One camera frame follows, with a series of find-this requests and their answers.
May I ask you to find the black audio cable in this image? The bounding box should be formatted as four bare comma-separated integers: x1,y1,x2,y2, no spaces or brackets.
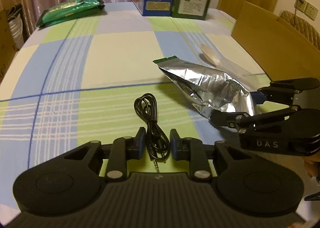
133,92,171,173

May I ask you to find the silver foil pouch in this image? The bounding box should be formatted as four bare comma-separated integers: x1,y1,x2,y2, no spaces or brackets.
153,56,255,119

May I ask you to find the person's right hand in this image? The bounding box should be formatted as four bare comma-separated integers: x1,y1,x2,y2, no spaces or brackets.
302,152,320,180

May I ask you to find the open cardboard box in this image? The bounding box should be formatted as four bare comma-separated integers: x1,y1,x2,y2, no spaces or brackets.
232,1,319,80

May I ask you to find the wooden spoon in wrapper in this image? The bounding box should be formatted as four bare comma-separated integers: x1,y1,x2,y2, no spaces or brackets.
200,44,251,76

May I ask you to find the checkered tablecloth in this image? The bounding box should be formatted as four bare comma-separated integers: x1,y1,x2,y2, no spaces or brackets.
1,2,270,224

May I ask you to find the green wet wipes pack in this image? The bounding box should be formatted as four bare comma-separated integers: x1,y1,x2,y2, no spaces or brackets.
36,0,105,28

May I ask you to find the brown cardboard box on floor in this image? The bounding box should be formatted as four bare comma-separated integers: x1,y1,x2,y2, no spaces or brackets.
0,10,17,83

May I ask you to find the crumpled silver bag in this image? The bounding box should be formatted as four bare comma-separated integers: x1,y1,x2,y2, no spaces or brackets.
6,4,24,49

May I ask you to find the wall socket pair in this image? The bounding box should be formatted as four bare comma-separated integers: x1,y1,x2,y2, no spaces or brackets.
295,0,318,20

